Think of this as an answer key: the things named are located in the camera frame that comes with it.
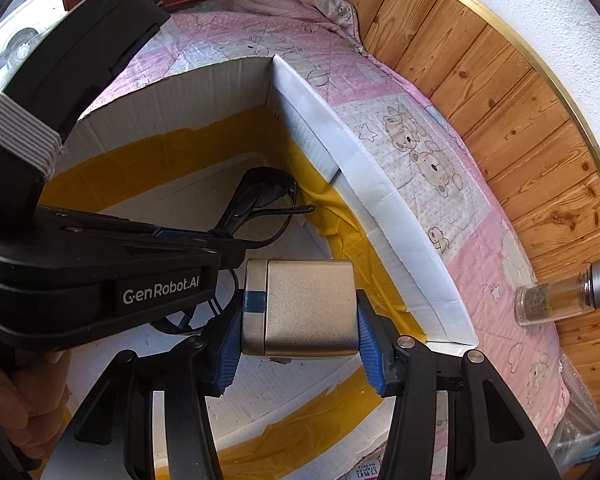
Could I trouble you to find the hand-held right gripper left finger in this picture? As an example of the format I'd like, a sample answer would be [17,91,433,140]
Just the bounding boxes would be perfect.
[40,305,247,480]

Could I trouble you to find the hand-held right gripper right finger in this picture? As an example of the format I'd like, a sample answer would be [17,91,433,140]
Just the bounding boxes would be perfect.
[355,290,563,480]

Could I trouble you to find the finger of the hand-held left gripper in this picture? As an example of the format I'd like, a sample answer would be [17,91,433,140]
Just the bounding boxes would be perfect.
[35,204,247,271]

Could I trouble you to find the gold metal tin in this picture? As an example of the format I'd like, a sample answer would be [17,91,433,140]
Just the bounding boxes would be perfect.
[241,259,363,358]

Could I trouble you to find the black sunglasses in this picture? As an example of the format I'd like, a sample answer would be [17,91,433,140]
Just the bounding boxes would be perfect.
[150,166,316,336]

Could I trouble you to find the white cardboard box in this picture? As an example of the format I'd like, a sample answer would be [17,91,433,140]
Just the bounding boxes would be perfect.
[40,54,478,480]

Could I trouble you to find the person's left hand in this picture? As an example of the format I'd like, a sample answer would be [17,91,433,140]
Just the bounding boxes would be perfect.
[0,346,73,461]

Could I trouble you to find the glass jar with silver lid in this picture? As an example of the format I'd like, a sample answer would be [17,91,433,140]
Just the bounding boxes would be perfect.
[514,258,600,327]

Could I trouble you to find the clear plastic wrap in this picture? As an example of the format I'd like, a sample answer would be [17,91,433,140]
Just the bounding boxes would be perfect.
[555,355,600,471]

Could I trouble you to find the white van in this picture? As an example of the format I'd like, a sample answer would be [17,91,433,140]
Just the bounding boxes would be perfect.
[0,0,66,78]

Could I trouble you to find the pink printed blanket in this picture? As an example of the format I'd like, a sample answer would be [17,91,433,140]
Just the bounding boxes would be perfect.
[80,0,571,461]

